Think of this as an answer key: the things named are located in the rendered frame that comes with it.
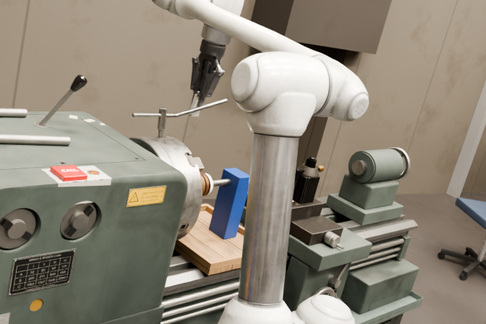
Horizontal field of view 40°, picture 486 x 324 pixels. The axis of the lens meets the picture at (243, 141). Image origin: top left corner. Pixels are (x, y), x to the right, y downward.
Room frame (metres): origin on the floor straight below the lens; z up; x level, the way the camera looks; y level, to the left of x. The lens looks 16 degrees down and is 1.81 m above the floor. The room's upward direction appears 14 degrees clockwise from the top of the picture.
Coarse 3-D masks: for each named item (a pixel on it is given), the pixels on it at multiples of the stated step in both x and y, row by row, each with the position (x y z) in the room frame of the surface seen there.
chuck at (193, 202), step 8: (168, 136) 1.89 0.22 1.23; (160, 144) 1.79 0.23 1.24; (168, 144) 1.81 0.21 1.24; (176, 144) 1.83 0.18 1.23; (168, 152) 1.77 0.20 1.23; (176, 152) 1.79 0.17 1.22; (184, 152) 1.81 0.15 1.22; (176, 160) 1.76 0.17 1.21; (184, 160) 1.78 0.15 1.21; (176, 168) 1.74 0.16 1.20; (184, 168) 1.76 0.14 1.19; (192, 168) 1.78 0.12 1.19; (192, 176) 1.76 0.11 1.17; (200, 176) 1.79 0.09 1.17; (192, 184) 1.75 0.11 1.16; (200, 184) 1.77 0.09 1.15; (192, 192) 1.74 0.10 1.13; (200, 192) 1.77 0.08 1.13; (192, 200) 1.74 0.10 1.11; (200, 200) 1.76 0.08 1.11; (184, 208) 1.72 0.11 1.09; (192, 208) 1.74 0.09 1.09; (184, 216) 1.73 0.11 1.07; (192, 216) 1.75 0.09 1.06; (192, 224) 1.76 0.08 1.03; (184, 232) 1.76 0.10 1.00
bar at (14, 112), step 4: (0, 108) 1.62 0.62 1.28; (4, 108) 1.63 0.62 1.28; (8, 108) 1.63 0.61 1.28; (12, 108) 1.64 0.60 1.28; (16, 108) 1.65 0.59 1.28; (20, 108) 1.66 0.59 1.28; (0, 112) 1.61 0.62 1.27; (4, 112) 1.62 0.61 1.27; (8, 112) 1.63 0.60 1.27; (12, 112) 1.63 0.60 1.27; (16, 112) 1.64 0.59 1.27; (20, 112) 1.65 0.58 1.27; (24, 112) 1.66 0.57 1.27; (8, 116) 1.63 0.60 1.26; (12, 116) 1.64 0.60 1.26; (16, 116) 1.64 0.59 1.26; (20, 116) 1.65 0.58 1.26; (24, 116) 1.66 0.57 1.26
